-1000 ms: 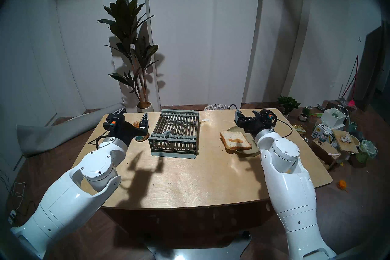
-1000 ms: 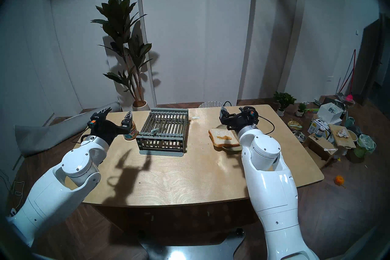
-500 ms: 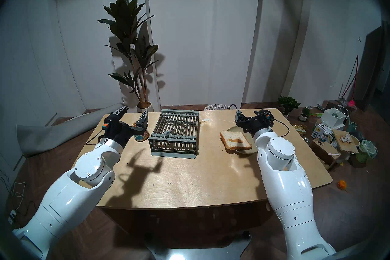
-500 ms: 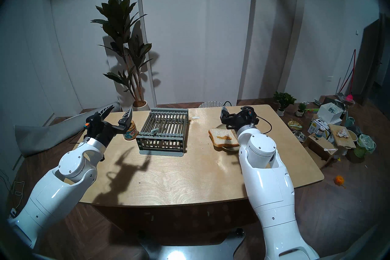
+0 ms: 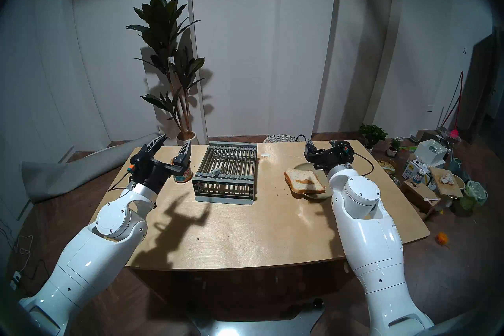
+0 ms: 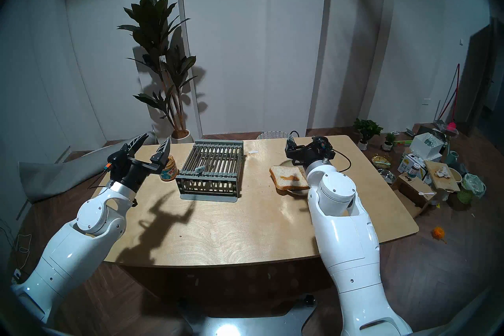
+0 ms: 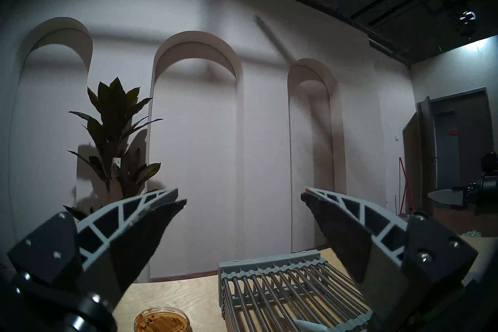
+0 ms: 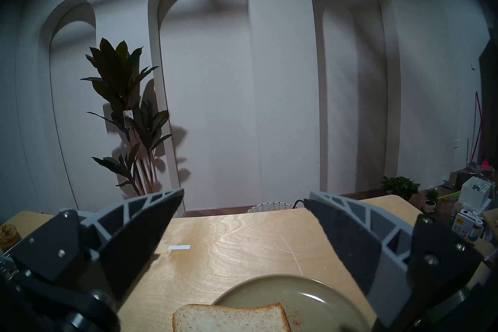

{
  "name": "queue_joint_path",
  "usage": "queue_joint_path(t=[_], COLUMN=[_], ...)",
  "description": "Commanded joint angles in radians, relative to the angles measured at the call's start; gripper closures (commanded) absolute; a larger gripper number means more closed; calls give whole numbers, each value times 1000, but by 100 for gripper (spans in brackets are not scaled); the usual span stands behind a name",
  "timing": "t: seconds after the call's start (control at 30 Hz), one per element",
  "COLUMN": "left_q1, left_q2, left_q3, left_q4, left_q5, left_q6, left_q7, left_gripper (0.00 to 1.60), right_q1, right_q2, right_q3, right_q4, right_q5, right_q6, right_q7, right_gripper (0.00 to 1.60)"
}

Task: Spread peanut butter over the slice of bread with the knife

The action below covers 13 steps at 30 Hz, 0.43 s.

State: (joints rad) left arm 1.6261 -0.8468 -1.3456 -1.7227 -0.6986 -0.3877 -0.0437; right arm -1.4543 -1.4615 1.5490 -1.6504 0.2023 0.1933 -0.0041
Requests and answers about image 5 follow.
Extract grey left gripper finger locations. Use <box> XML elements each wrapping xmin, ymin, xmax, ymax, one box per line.
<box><xmin>172</xmin><ymin>140</ymin><xmax>193</xmax><ymax>167</ymax></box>
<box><xmin>143</xmin><ymin>134</ymin><xmax>169</xmax><ymax>156</ymax></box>

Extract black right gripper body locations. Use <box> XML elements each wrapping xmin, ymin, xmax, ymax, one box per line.
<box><xmin>306</xmin><ymin>141</ymin><xmax>355</xmax><ymax>173</ymax></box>

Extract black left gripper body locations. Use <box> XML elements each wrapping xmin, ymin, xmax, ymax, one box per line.
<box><xmin>128</xmin><ymin>150</ymin><xmax>186</xmax><ymax>195</ymax></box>

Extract pale green ceramic plate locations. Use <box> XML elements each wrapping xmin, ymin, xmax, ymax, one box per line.
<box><xmin>291</xmin><ymin>163</ymin><xmax>335</xmax><ymax>201</ymax></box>

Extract open peanut butter jar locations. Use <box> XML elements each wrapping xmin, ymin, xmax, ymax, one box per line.
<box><xmin>171</xmin><ymin>158</ymin><xmax>194</xmax><ymax>184</ymax></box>

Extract white bread slice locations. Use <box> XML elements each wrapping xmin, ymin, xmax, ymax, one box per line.
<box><xmin>284</xmin><ymin>169</ymin><xmax>327</xmax><ymax>195</ymax></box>

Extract white wicker basket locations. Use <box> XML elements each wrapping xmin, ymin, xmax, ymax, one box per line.
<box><xmin>263</xmin><ymin>134</ymin><xmax>307</xmax><ymax>143</ymax></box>

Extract grey metal dish rack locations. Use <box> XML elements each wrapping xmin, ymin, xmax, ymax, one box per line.
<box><xmin>192</xmin><ymin>142</ymin><xmax>259</xmax><ymax>206</ymax></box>

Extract small bushy potted plant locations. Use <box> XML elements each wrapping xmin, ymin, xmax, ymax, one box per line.
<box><xmin>358</xmin><ymin>123</ymin><xmax>388</xmax><ymax>153</ymax></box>

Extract white printed carton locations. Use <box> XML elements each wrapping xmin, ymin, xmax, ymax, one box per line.
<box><xmin>402</xmin><ymin>160</ymin><xmax>429</xmax><ymax>184</ymax></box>

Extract rolled grey mat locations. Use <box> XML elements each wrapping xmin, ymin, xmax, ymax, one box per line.
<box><xmin>20</xmin><ymin>132</ymin><xmax>163</xmax><ymax>204</ymax></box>

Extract brown cardboard box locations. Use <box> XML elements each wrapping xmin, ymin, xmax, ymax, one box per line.
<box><xmin>401</xmin><ymin>178</ymin><xmax>441</xmax><ymax>219</ymax></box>

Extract white cardboard box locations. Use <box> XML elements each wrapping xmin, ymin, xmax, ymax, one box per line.
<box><xmin>414</xmin><ymin>138</ymin><xmax>449</xmax><ymax>167</ymax></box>

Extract tall potted leafy plant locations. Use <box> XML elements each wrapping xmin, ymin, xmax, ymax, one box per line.
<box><xmin>126</xmin><ymin>0</ymin><xmax>206</xmax><ymax>146</ymax></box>

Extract wooden cutting board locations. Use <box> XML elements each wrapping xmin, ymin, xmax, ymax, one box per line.
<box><xmin>429</xmin><ymin>167</ymin><xmax>464</xmax><ymax>199</ymax></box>

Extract green plastic bag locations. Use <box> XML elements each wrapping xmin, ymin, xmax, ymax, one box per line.
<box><xmin>460</xmin><ymin>180</ymin><xmax>489</xmax><ymax>210</ymax></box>

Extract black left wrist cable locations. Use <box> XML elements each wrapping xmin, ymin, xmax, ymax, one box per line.
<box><xmin>107</xmin><ymin>170</ymin><xmax>132</xmax><ymax>192</ymax></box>

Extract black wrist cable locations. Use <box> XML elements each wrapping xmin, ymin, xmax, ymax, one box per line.
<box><xmin>107</xmin><ymin>170</ymin><xmax>132</xmax><ymax>192</ymax></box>
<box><xmin>352</xmin><ymin>152</ymin><xmax>374</xmax><ymax>177</ymax></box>

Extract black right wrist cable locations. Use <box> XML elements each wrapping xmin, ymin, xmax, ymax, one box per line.
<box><xmin>352</xmin><ymin>152</ymin><xmax>374</xmax><ymax>177</ymax></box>

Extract red handled broom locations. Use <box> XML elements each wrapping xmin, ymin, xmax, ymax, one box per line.
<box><xmin>439</xmin><ymin>71</ymin><xmax>464</xmax><ymax>143</ymax></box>

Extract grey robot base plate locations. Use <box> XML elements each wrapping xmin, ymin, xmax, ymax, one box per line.
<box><xmin>187</xmin><ymin>298</ymin><xmax>325</xmax><ymax>336</ymax></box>

